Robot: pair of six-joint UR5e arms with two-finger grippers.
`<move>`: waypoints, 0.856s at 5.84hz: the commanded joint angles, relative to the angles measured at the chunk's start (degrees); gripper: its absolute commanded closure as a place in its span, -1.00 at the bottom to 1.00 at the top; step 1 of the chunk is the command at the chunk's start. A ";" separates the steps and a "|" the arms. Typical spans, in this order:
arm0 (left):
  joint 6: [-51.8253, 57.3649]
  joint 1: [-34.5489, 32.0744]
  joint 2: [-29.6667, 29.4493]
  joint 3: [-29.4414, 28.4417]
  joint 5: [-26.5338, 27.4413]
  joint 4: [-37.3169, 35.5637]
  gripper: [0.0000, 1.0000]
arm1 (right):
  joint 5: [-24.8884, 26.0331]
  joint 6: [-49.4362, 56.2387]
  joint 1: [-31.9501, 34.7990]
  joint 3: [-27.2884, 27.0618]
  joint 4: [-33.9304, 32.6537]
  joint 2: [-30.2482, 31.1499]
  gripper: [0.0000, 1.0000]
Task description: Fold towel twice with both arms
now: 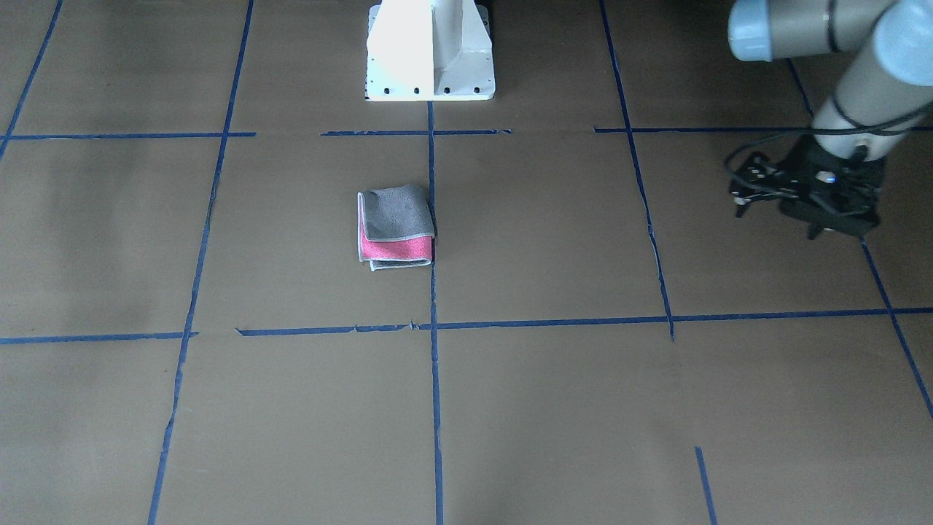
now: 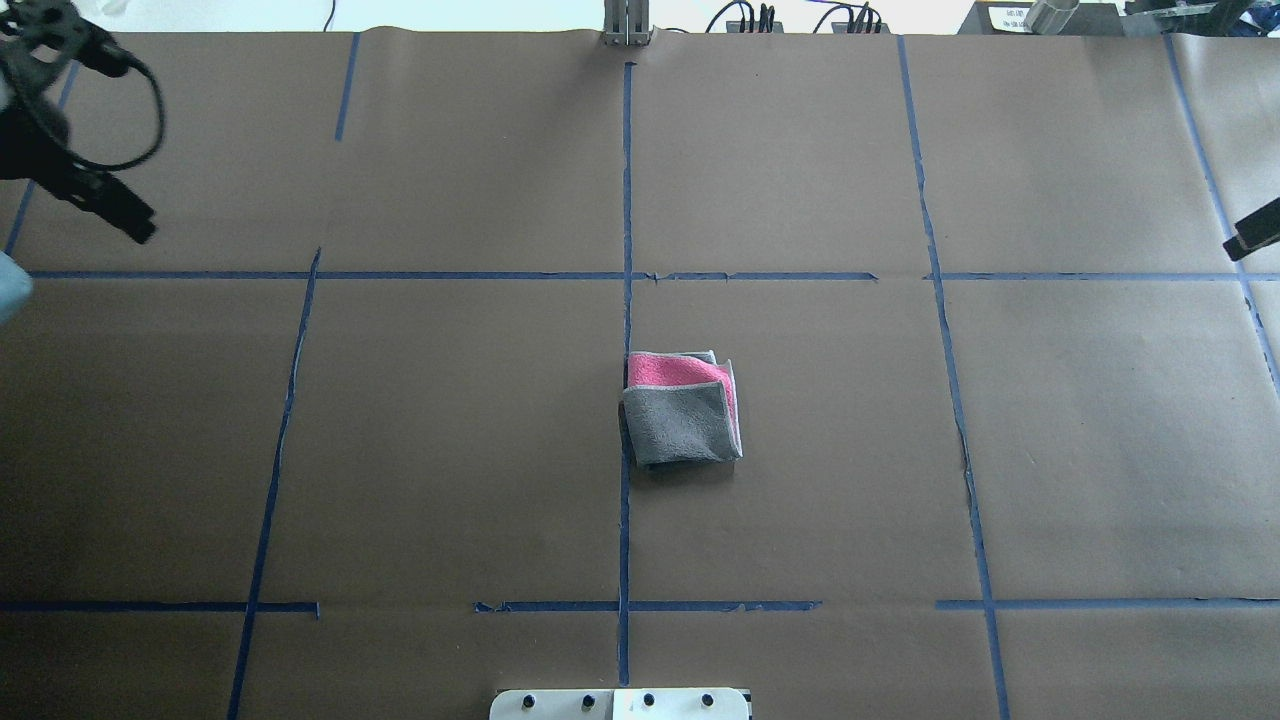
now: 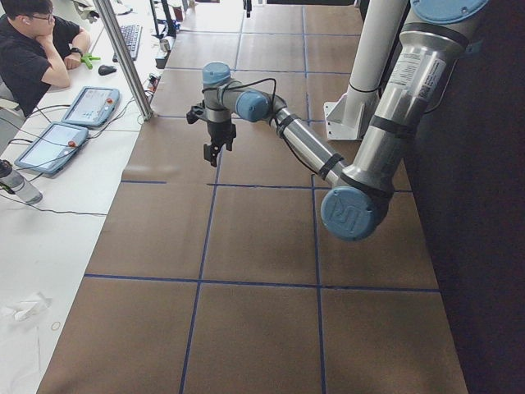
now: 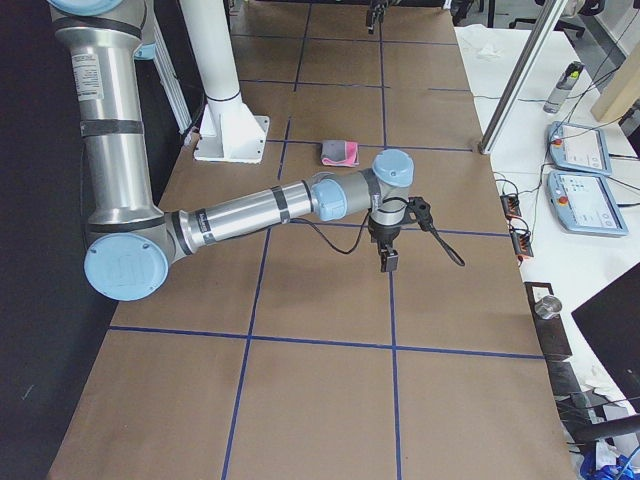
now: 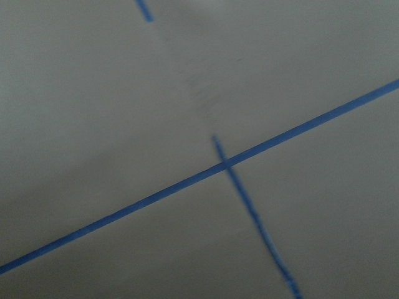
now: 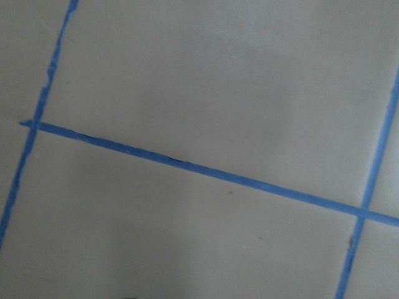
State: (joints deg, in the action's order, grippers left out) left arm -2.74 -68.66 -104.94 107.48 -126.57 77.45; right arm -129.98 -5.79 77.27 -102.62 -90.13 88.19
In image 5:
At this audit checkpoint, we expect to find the crossing blue tape strip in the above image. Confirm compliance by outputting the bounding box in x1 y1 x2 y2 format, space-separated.
132 1 304 298

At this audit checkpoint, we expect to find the long blue tape strip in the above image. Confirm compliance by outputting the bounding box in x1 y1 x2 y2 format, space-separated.
1 80 398 275

